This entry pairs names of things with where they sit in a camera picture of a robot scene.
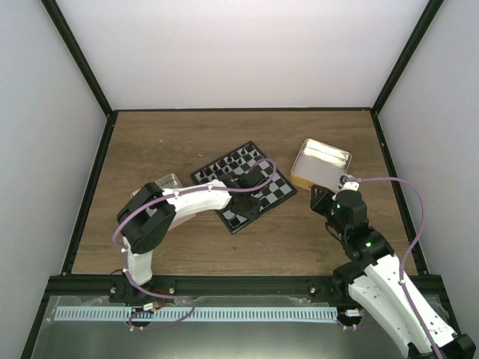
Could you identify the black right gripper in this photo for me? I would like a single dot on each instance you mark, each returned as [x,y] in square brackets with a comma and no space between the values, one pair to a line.
[317,203]

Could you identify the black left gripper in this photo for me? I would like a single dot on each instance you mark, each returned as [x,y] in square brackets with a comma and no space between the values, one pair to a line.
[253,212]

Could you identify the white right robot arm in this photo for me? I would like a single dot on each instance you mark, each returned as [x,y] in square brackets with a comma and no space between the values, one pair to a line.
[374,280]

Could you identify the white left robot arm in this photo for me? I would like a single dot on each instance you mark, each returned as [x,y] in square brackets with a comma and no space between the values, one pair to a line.
[152,211]

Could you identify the black chess pieces row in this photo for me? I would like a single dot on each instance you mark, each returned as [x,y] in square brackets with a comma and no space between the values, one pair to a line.
[235,163]

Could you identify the pink tin with pieces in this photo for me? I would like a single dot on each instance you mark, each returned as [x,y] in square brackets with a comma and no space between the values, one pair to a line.
[168,181]

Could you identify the yellow empty tin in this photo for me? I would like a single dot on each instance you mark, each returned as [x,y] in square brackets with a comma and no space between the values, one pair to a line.
[319,164]

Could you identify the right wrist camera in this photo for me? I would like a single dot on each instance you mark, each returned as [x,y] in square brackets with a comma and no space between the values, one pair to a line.
[348,182]

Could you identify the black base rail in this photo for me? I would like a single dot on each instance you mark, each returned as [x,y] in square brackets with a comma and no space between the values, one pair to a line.
[320,289]

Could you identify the light blue slotted cable duct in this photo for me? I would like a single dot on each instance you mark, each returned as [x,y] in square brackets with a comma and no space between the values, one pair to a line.
[199,314]

